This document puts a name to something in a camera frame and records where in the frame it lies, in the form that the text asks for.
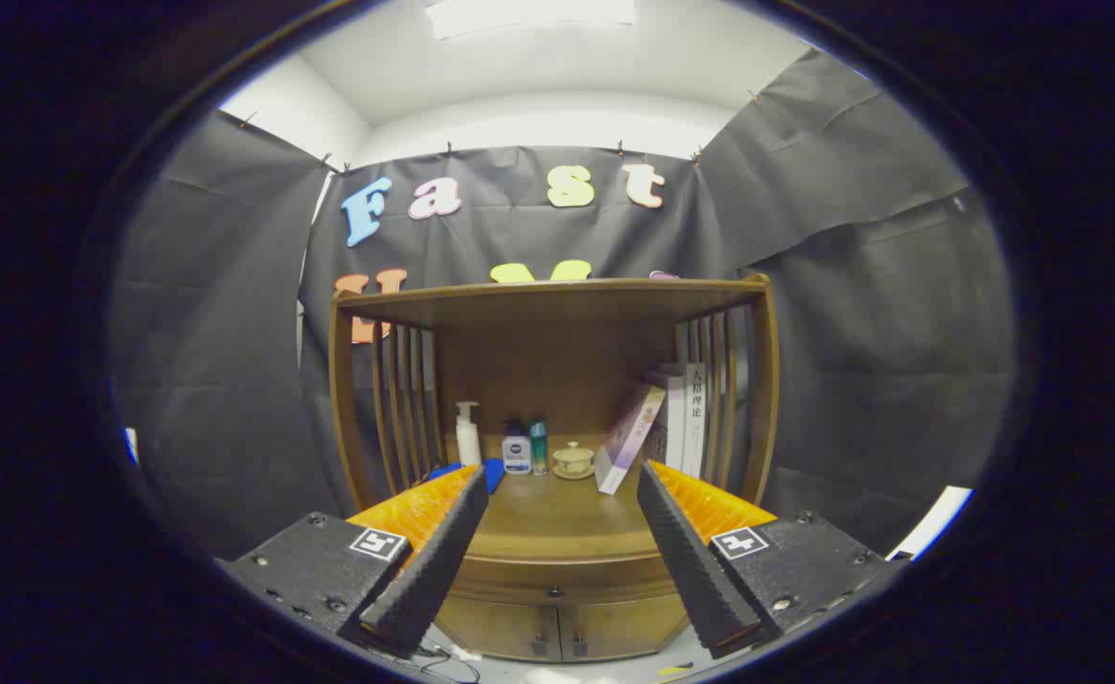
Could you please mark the white appliance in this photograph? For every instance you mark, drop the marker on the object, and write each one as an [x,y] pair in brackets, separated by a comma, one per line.
[933,522]

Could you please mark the wooden countertop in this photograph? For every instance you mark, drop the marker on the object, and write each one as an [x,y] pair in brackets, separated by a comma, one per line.
[557,518]

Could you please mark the slim teal bottle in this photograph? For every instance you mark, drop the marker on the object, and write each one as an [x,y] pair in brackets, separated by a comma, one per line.
[538,451]

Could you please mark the wooden cabinet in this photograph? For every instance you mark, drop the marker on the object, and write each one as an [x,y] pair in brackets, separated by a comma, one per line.
[557,380]

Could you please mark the blue cloth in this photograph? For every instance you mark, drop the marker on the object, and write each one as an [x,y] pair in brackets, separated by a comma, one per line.
[494,475]

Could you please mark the white bottle with blue cap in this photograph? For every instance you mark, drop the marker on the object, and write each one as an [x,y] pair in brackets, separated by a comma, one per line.
[517,456]

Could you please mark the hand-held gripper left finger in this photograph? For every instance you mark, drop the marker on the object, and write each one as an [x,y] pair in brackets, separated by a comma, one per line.
[425,579]

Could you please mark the beige lidded teacup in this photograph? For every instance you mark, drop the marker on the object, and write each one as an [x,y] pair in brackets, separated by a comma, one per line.
[574,463]

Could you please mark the purple and white book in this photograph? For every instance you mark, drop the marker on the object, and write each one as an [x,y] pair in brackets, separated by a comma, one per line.
[629,442]

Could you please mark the white pump bottle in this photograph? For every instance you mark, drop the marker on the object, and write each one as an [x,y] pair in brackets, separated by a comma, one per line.
[468,442]

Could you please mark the black backdrop cloth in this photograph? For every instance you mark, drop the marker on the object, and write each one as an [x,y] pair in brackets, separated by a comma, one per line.
[852,332]

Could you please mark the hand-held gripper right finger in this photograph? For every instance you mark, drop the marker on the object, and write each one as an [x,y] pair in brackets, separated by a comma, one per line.
[695,570]

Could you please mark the wooden cabinet door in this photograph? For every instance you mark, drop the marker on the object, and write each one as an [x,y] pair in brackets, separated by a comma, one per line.
[500,629]
[619,629]

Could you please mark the plain white book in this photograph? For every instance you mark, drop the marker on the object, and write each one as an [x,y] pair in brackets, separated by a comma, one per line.
[674,418]

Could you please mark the wooden drawer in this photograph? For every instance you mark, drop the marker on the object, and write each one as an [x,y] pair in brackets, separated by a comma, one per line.
[519,579]

